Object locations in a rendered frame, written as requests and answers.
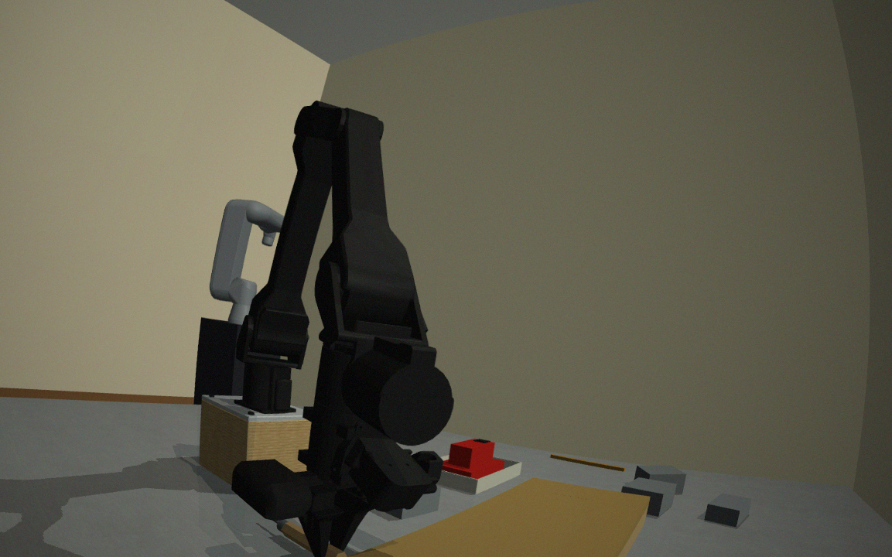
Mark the awl with wooden handle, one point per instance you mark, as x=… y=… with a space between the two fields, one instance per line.
x=296 y=534

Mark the tan wooden floor panel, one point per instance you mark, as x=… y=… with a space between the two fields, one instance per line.
x=538 y=518

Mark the brown thin flat bar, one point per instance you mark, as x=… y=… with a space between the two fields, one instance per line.
x=588 y=463

